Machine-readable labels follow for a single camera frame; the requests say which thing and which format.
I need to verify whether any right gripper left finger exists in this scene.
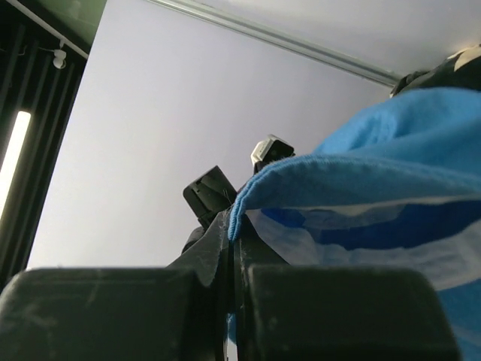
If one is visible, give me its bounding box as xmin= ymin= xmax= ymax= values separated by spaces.
xmin=1 ymin=212 xmax=229 ymax=360

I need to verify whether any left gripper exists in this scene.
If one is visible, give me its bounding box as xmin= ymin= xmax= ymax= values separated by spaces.
xmin=183 ymin=165 xmax=237 ymax=228

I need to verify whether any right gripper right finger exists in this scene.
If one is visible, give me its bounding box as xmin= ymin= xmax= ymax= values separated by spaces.
xmin=229 ymin=214 xmax=462 ymax=360

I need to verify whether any light blue bucket hat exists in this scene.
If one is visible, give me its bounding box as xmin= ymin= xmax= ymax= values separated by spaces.
xmin=228 ymin=87 xmax=480 ymax=360

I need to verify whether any black floral blanket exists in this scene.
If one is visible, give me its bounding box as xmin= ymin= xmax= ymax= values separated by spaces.
xmin=390 ymin=44 xmax=480 ymax=98

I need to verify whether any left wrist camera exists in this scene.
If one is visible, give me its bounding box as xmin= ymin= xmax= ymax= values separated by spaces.
xmin=250 ymin=135 xmax=295 ymax=174

